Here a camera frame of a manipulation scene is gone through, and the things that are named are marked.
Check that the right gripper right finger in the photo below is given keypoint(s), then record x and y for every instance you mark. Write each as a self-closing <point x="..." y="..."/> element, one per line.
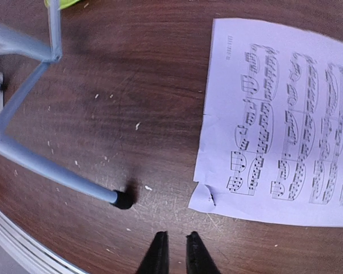
<point x="198" y="259"/>

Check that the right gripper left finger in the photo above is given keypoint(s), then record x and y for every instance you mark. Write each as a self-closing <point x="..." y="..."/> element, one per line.
<point x="156" y="259"/>

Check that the purple sheet music page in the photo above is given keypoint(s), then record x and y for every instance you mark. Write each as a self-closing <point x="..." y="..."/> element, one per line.
<point x="271" y="144"/>

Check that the white music stand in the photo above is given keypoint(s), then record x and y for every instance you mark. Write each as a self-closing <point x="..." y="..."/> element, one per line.
<point x="19" y="112"/>

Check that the green plastic plate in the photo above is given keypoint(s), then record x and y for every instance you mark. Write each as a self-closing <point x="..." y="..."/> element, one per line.
<point x="63" y="4"/>

